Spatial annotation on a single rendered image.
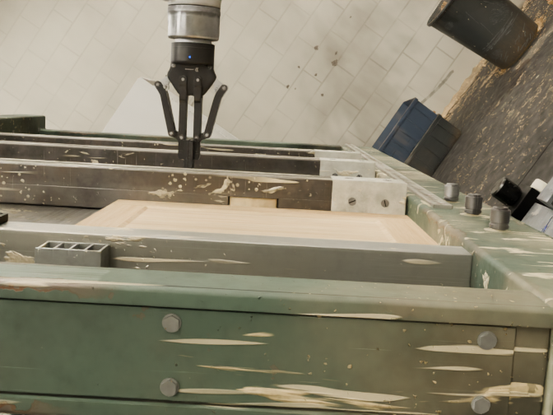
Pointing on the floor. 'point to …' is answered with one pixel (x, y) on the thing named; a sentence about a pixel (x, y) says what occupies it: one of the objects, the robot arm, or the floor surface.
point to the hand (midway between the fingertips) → (188, 159)
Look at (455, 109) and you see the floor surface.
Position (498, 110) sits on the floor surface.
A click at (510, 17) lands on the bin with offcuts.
